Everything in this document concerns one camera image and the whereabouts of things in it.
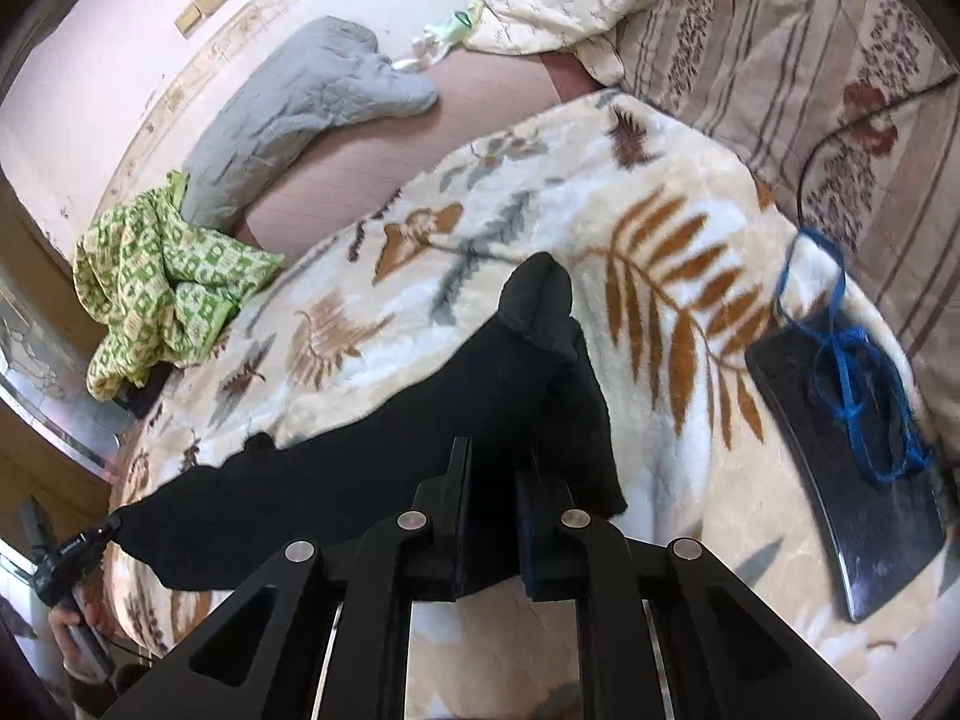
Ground green checked quilt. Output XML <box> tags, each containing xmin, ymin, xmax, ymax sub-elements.
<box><xmin>73</xmin><ymin>171</ymin><xmax>286</xmax><ymax>402</ymax></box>

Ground black pants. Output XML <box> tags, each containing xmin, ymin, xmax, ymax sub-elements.
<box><xmin>112</xmin><ymin>251</ymin><xmax>629</xmax><ymax>605</ymax></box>

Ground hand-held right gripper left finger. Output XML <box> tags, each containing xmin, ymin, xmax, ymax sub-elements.
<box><xmin>101</xmin><ymin>436</ymin><xmax>481</xmax><ymax>720</ymax></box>

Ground blue cord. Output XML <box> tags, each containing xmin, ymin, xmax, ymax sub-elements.
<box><xmin>776</xmin><ymin>229</ymin><xmax>938</xmax><ymax>485</ymax></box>

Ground black cable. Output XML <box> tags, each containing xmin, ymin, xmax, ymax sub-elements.
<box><xmin>795</xmin><ymin>67</ymin><xmax>960</xmax><ymax>237</ymax></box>

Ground stained glass door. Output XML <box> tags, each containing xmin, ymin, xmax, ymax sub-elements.
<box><xmin>0</xmin><ymin>270</ymin><xmax>128</xmax><ymax>481</ymax></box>

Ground cream printed cloth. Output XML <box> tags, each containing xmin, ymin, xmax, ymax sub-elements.
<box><xmin>471</xmin><ymin>0</ymin><xmax>676</xmax><ymax>83</ymax></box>

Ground pink mattress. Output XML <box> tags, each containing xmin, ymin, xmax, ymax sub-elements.
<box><xmin>244</xmin><ymin>52</ymin><xmax>593</xmax><ymax>256</ymax></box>

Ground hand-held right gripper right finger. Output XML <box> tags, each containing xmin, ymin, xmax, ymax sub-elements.
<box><xmin>516</xmin><ymin>465</ymin><xmax>882</xmax><ymax>720</ymax></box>

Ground leaf print fleece blanket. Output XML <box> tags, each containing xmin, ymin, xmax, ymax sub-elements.
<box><xmin>101</xmin><ymin>86</ymin><xmax>960</xmax><ymax>720</ymax></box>

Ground striped floral bed sheet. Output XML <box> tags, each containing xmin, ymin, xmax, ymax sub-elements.
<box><xmin>600</xmin><ymin>0</ymin><xmax>960</xmax><ymax>361</ymax></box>

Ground person's left hand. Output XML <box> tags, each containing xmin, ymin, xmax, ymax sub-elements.
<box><xmin>46</xmin><ymin>592</ymin><xmax>113</xmax><ymax>687</ymax></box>

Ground grey quilted pillow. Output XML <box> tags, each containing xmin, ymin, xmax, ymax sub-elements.
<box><xmin>180</xmin><ymin>15</ymin><xmax>440</xmax><ymax>233</ymax></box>

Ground black flat board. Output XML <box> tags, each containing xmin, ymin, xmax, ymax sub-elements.
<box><xmin>745</xmin><ymin>326</ymin><xmax>947</xmax><ymax>623</ymax></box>

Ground small teal white toy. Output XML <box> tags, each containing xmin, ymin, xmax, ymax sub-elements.
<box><xmin>391</xmin><ymin>22</ymin><xmax>470</xmax><ymax>74</ymax></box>

